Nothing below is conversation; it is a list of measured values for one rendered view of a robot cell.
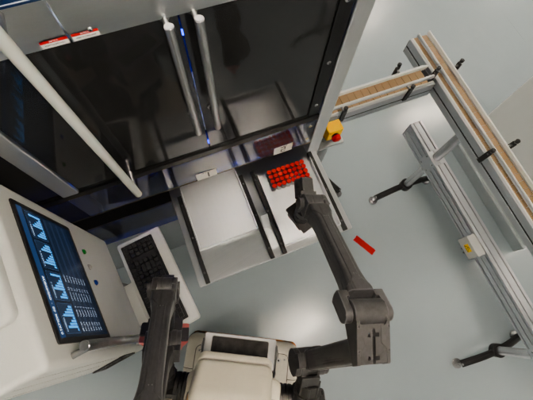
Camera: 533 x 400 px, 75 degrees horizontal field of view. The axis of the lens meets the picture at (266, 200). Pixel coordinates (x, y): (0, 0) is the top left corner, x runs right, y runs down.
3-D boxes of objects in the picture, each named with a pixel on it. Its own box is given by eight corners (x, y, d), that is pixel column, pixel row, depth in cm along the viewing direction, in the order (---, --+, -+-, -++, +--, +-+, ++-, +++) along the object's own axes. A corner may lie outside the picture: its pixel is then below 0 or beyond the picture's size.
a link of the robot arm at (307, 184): (301, 207, 100) (328, 208, 102) (298, 170, 103) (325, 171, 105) (288, 217, 111) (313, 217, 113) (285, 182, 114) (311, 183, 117)
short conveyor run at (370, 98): (308, 137, 172) (314, 120, 157) (297, 112, 176) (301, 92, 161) (428, 97, 182) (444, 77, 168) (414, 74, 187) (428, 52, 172)
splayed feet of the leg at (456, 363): (449, 358, 220) (461, 360, 207) (514, 327, 228) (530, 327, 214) (455, 371, 217) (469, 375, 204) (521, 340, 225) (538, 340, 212)
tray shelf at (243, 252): (167, 186, 158) (166, 184, 157) (308, 138, 169) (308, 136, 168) (200, 287, 144) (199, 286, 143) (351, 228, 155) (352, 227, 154)
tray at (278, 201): (256, 177, 160) (257, 174, 156) (308, 159, 164) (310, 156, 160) (284, 246, 150) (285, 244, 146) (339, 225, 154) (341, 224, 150)
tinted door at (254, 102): (209, 146, 127) (178, 9, 71) (317, 111, 134) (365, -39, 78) (210, 148, 127) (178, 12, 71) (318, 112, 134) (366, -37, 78)
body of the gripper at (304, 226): (300, 199, 122) (301, 194, 114) (318, 223, 119) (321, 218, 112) (285, 210, 120) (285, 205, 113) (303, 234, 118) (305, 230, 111)
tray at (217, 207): (177, 181, 157) (175, 178, 154) (231, 162, 161) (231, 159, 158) (201, 251, 147) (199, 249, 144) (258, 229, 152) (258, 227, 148)
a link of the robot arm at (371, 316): (359, 371, 65) (407, 367, 67) (346, 296, 71) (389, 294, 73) (289, 378, 103) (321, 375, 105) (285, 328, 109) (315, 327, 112)
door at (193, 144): (78, 189, 120) (-71, 74, 64) (208, 146, 127) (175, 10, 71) (78, 190, 119) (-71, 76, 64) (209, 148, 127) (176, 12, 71)
